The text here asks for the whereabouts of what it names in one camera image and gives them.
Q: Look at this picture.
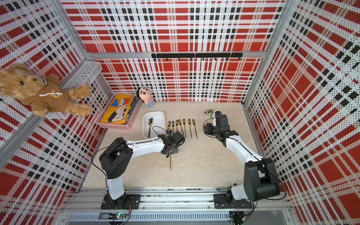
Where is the cartoon boy doll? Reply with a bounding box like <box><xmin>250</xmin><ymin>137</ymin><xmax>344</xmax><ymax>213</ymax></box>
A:
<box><xmin>136</xmin><ymin>87</ymin><xmax>155</xmax><ymax>107</ymax></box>

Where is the white plastic storage box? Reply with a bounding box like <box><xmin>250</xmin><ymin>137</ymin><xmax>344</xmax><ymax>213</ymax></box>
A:
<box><xmin>142</xmin><ymin>111</ymin><xmax>167</xmax><ymax>139</ymax></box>

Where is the brown teddy bear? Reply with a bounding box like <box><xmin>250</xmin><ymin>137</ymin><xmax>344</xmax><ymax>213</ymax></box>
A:
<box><xmin>1</xmin><ymin>63</ymin><xmax>93</xmax><ymax>117</ymax></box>

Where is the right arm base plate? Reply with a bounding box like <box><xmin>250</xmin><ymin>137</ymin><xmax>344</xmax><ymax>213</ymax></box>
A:
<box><xmin>213</xmin><ymin>184</ymin><xmax>252</xmax><ymax>209</ymax></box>

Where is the green camouflage keychain toy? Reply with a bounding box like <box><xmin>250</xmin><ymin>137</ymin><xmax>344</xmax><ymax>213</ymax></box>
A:
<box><xmin>204</xmin><ymin>109</ymin><xmax>215</xmax><ymax>118</ymax></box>

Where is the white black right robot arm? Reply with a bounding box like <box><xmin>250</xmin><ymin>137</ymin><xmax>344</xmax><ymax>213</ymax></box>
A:
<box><xmin>203</xmin><ymin>111</ymin><xmax>281</xmax><ymax>202</ymax></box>

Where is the clear wall-mounted basket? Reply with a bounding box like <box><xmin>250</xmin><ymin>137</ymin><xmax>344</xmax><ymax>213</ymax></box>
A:
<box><xmin>46</xmin><ymin>61</ymin><xmax>103</xmax><ymax>120</ymax></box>

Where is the pink perforated basket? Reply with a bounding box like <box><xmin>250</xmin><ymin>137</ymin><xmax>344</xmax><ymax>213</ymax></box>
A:
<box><xmin>95</xmin><ymin>93</ymin><xmax>143</xmax><ymax>130</ymax></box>

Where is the black wall hook rail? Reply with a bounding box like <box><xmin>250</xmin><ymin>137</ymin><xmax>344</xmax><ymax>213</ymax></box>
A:
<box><xmin>151</xmin><ymin>52</ymin><xmax>243</xmax><ymax>60</ymax></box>

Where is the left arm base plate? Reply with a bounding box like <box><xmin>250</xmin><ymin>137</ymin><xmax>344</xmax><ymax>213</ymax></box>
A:
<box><xmin>100</xmin><ymin>191</ymin><xmax>141</xmax><ymax>210</ymax></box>

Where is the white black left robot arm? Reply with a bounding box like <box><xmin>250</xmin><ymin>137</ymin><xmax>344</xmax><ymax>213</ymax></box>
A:
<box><xmin>99</xmin><ymin>132</ymin><xmax>185</xmax><ymax>201</ymax></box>

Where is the yellow printed cloth bag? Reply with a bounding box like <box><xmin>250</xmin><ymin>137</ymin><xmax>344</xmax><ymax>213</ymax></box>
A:
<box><xmin>101</xmin><ymin>94</ymin><xmax>134</xmax><ymax>125</ymax></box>

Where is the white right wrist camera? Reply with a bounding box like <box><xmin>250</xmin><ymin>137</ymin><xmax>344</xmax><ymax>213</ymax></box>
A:
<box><xmin>212</xmin><ymin>111</ymin><xmax>222</xmax><ymax>127</ymax></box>

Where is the green circuit board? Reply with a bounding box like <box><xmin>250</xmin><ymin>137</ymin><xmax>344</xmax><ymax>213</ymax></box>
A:
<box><xmin>108</xmin><ymin>213</ymin><xmax>129</xmax><ymax>220</ymax></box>

